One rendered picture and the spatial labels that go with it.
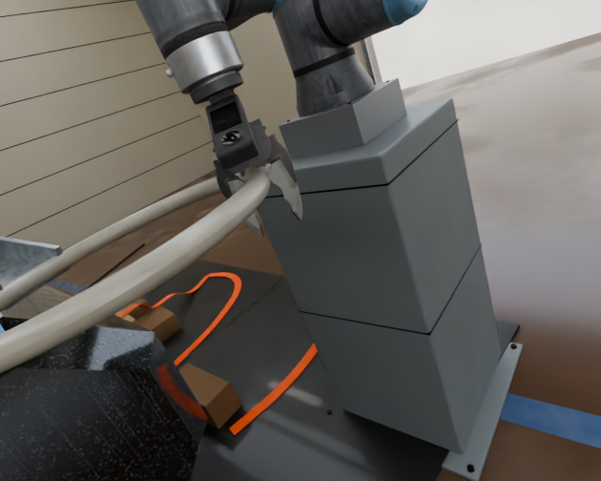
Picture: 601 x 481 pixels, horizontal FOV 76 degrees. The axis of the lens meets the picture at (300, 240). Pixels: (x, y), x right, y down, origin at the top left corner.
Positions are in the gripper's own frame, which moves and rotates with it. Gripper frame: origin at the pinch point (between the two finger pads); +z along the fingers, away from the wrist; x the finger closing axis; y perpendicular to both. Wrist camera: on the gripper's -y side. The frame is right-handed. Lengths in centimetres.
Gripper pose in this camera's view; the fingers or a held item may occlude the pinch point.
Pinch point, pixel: (278, 221)
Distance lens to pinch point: 54.8
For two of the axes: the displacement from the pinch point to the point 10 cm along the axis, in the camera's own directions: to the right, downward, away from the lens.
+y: -1.1, -3.0, 9.5
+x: -9.1, 4.1, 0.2
